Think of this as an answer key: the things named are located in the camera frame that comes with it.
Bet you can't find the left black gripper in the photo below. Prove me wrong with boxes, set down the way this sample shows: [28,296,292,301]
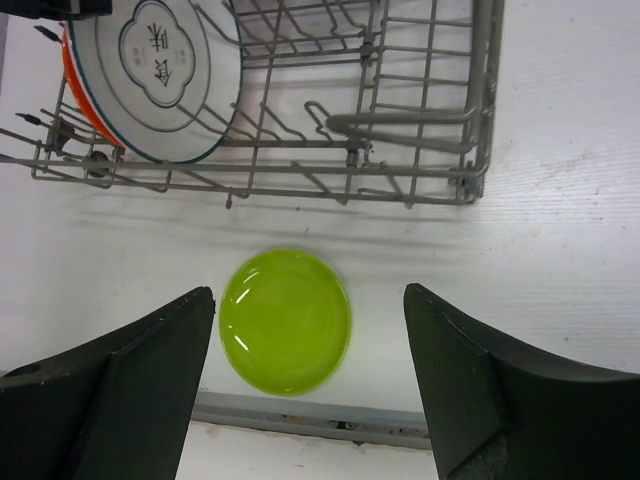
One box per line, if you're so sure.
[0,0,113,21]

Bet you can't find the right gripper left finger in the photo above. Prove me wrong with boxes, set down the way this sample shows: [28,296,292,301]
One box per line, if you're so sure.
[1,286,215,479]

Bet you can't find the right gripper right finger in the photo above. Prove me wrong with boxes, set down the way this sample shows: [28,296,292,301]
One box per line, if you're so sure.
[403,283,639,479]

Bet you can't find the white plate dark line emblem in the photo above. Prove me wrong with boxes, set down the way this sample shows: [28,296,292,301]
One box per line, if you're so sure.
[65,1,242,164]

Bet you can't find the small green plate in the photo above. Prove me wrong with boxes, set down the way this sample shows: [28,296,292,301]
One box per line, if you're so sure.
[218,248,352,397]

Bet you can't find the small orange plate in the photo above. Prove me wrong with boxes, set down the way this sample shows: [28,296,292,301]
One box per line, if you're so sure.
[61,21,128,149]

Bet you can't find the front aluminium rail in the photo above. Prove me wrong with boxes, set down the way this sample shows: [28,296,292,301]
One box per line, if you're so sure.
[192,391,431,450]

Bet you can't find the grey wire dish rack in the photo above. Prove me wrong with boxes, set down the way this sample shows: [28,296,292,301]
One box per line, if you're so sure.
[1,1,505,207]

